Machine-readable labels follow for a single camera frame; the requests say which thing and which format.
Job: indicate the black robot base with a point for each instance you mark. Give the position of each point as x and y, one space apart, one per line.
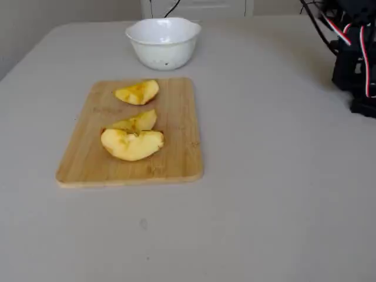
364 108

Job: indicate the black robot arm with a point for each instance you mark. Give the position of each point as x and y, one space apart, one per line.
346 67

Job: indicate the bamboo cutting board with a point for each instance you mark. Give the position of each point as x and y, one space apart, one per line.
182 132

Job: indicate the narrow pale apple slice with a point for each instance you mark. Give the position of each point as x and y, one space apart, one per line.
144 120

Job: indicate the large thick apple slice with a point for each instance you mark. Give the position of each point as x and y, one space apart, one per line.
132 148

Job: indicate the apple slice with orange-stained flesh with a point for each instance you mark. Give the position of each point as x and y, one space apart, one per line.
138 93

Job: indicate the white scalloped ceramic bowl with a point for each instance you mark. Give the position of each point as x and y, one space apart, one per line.
164 53

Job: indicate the white panelled cabinet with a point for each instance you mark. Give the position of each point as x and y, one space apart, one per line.
205 7

